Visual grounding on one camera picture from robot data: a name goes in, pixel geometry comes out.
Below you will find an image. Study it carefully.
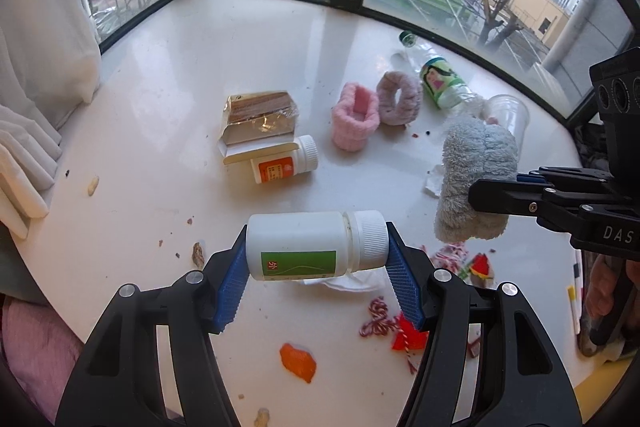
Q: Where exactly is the orange peel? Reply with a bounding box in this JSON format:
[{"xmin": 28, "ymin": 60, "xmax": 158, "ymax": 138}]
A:
[{"xmin": 279, "ymin": 343, "xmax": 317, "ymax": 383}]

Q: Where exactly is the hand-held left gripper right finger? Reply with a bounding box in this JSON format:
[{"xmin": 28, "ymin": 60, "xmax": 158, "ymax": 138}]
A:
[{"xmin": 382, "ymin": 221, "xmax": 583, "ymax": 427}]

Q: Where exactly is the small white paper scrap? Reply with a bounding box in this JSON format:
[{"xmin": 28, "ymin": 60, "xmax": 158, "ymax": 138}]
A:
[{"xmin": 424, "ymin": 164, "xmax": 446, "ymax": 198}]

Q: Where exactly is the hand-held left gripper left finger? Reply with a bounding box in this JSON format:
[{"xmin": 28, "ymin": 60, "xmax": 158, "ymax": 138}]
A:
[{"xmin": 56, "ymin": 224, "xmax": 249, "ymax": 427}]

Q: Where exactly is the person's right hand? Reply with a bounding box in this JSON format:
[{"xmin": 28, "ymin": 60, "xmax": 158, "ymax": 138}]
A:
[{"xmin": 579, "ymin": 254, "xmax": 623, "ymax": 358}]

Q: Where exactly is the white crumpled tissue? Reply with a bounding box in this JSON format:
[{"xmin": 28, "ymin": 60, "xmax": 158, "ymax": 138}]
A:
[{"xmin": 295, "ymin": 269, "xmax": 384, "ymax": 293}]

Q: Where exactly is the clear green-label plastic bottle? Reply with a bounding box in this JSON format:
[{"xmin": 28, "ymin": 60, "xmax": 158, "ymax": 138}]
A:
[{"xmin": 398, "ymin": 31, "xmax": 483, "ymax": 112}]

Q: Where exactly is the pink cloth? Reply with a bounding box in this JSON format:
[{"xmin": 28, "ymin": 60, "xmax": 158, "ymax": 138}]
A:
[{"xmin": 0, "ymin": 297, "xmax": 86, "ymax": 425}]

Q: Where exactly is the white marker pen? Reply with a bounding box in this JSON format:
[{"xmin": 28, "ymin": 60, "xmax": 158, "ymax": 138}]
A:
[{"xmin": 567, "ymin": 252, "xmax": 584, "ymax": 338}]

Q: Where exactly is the clear plastic cup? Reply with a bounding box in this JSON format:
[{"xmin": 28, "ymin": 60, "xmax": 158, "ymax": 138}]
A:
[{"xmin": 487, "ymin": 94, "xmax": 530, "ymax": 144}]

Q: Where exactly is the red white twisted string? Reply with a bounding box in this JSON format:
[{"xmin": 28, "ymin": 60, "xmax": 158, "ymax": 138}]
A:
[
  {"xmin": 359, "ymin": 299, "xmax": 401, "ymax": 339},
  {"xmin": 430, "ymin": 243, "xmax": 469, "ymax": 278}
]

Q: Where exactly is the grey fluffy slipper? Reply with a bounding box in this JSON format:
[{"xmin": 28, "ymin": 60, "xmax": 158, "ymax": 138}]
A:
[{"xmin": 434, "ymin": 119, "xmax": 519, "ymax": 243}]

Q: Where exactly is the red green wrapper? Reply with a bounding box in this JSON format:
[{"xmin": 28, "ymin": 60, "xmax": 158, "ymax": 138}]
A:
[{"xmin": 462, "ymin": 254, "xmax": 496, "ymax": 281}]

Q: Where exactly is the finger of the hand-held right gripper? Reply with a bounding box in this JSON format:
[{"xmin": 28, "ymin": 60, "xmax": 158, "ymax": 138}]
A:
[
  {"xmin": 516, "ymin": 165, "xmax": 617, "ymax": 188},
  {"xmin": 468, "ymin": 178, "xmax": 632, "ymax": 234}
]

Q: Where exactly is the open gold cardboard box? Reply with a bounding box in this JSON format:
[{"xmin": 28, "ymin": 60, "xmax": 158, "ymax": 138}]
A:
[{"xmin": 217, "ymin": 90, "xmax": 301, "ymax": 165}]

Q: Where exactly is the pink knitted cuff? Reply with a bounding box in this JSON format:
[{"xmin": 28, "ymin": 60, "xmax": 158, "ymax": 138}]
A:
[{"xmin": 331, "ymin": 81, "xmax": 381, "ymax": 152}]

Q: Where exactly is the white orange-label pill bottle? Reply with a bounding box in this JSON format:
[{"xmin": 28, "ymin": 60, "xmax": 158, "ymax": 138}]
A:
[{"xmin": 250, "ymin": 135, "xmax": 319, "ymax": 184}]

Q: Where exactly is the white curtain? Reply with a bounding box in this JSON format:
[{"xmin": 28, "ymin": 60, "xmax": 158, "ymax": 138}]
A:
[{"xmin": 0, "ymin": 0, "xmax": 102, "ymax": 240}]

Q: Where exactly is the mauve knitted ring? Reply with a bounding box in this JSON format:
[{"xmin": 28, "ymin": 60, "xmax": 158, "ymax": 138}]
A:
[{"xmin": 376, "ymin": 71, "xmax": 423, "ymax": 126}]

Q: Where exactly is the white green-label pill bottle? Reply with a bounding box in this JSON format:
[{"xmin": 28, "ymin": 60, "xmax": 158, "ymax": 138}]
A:
[{"xmin": 245, "ymin": 209, "xmax": 390, "ymax": 282}]

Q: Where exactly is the red paper scrap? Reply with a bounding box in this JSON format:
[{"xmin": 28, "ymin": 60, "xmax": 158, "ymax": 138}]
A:
[{"xmin": 390, "ymin": 312, "xmax": 431, "ymax": 353}]

